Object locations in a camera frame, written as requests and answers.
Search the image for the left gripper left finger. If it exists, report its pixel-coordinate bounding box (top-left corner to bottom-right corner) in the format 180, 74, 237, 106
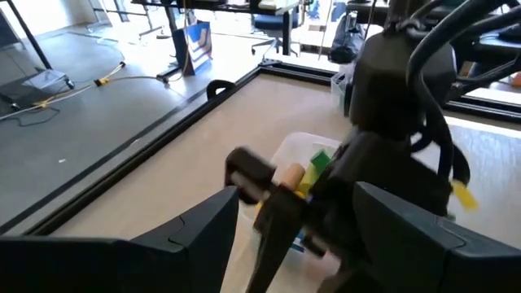
0, 186, 240, 293

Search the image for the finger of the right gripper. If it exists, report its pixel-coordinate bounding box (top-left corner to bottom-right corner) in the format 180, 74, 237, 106
246, 186, 306, 293

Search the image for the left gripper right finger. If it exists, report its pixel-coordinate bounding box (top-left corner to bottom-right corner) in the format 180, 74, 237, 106
352, 181, 521, 293

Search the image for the blue wooden cylinder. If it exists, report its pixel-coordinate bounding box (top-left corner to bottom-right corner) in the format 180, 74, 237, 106
291, 230, 307, 253

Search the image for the tan wooden cylinder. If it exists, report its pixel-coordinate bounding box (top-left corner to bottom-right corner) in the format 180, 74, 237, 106
280, 162, 307, 191

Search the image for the light green wooden cylinder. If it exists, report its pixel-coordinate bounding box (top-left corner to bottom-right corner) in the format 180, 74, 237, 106
300, 164, 322, 195

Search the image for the dark backpack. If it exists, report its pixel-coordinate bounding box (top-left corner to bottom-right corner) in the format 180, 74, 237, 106
328, 11, 367, 65

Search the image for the black desk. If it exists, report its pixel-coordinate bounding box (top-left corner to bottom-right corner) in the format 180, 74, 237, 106
129, 0, 302, 82

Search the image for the dark office chair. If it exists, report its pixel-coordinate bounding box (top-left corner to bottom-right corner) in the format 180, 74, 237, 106
250, 10, 304, 58

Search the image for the grey floor plate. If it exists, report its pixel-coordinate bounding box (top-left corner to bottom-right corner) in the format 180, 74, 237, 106
22, 68, 77, 91

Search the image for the blue and white paper bag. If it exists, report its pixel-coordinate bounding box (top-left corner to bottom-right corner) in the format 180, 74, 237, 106
172, 20, 213, 77

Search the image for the yellow cable tag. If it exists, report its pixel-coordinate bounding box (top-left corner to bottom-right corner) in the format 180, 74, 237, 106
450, 180, 479, 212

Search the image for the black cable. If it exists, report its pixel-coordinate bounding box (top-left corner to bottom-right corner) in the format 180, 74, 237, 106
406, 0, 510, 186

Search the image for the right wrist camera housing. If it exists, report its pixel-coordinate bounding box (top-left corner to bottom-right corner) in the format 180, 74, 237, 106
349, 31, 458, 133

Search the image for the black frame clamp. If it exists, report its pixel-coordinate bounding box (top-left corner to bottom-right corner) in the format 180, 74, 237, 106
205, 79, 237, 102

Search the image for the yellow floor cable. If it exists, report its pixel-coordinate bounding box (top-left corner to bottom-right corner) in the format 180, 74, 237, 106
0, 60, 168, 123

